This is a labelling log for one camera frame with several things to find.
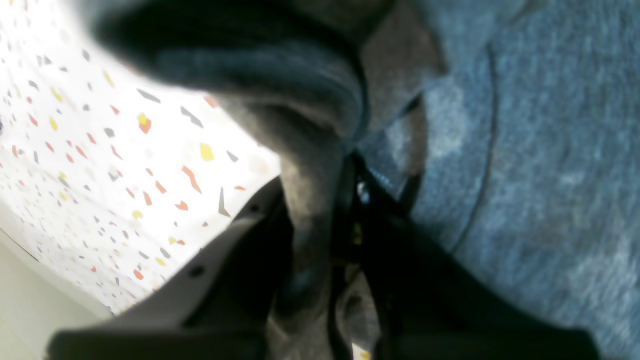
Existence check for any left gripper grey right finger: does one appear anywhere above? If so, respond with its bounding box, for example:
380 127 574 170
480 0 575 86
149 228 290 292
329 154 601 360

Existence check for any grey t-shirt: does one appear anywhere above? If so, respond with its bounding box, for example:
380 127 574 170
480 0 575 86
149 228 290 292
71 0 639 360

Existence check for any terrazzo pattern tablecloth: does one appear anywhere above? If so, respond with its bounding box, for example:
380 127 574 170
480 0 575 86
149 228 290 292
0 0 281 315

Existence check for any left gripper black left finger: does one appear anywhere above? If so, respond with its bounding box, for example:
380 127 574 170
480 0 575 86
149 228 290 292
47 178 293 360

